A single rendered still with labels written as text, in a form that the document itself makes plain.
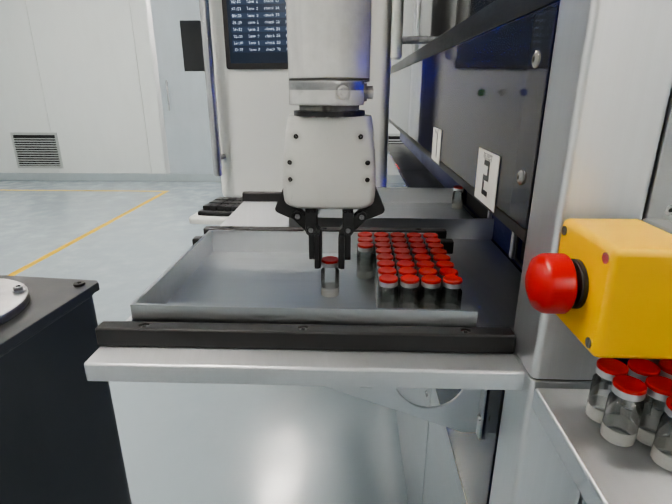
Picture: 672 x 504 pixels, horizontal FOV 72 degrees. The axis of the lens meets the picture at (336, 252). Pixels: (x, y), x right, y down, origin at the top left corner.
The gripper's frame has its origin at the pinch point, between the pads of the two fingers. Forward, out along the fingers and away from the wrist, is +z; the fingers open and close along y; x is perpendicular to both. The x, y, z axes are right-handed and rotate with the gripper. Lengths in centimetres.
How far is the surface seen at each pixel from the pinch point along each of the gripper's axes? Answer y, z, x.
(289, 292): 5.0, 5.9, -0.4
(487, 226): -24.8, 3.8, -23.6
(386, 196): -10, 5, -49
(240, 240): 14.4, 4.0, -15.0
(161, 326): 15.7, 4.1, 12.0
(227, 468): 36, 94, -62
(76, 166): 357, 75, -538
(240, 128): 31, -7, -86
